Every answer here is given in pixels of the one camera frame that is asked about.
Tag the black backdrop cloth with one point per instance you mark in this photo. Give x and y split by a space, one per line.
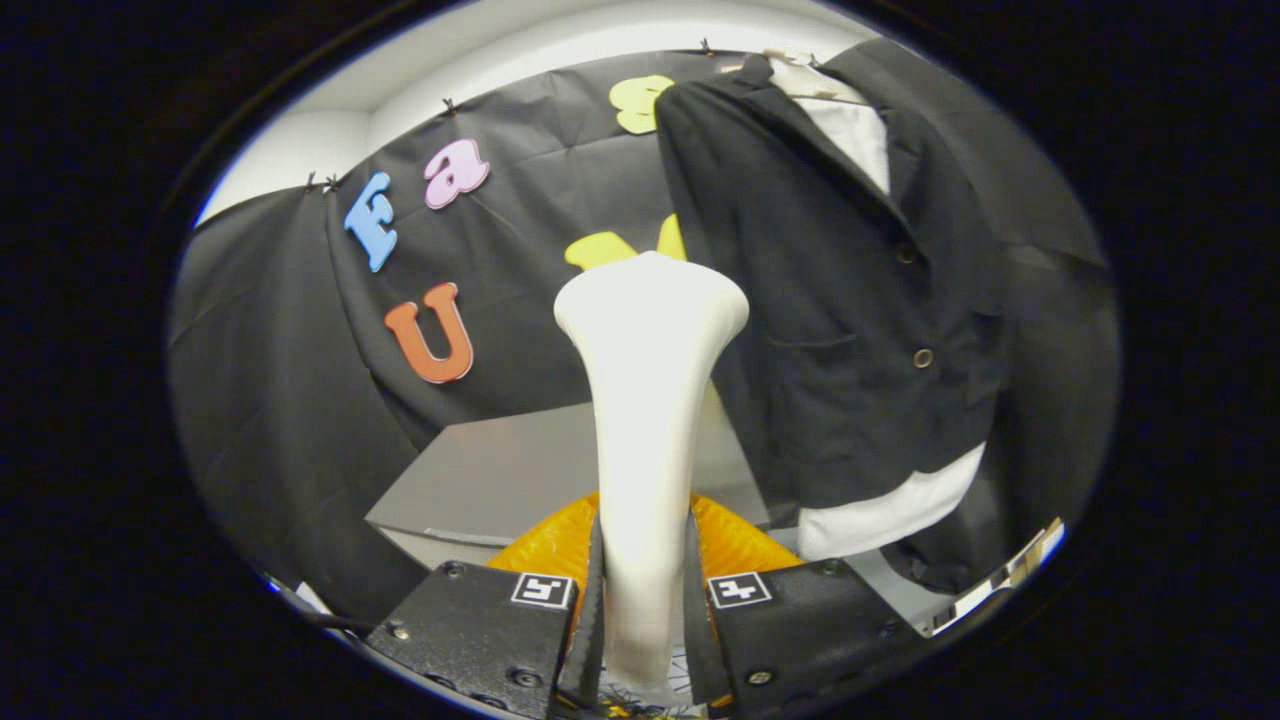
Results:
280 400

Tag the cardboard box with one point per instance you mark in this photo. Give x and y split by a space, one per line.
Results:
1010 575

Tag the white garment steamer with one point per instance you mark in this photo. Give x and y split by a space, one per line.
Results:
650 400

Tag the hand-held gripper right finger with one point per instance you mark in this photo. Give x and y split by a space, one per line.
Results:
697 640

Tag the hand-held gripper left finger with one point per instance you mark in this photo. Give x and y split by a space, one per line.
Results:
592 640

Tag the white mannequin torso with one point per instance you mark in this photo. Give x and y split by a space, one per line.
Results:
880 515

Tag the black jacket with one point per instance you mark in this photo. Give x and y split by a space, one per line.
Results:
860 340

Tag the grey cabinet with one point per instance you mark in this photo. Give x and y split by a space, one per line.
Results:
500 470

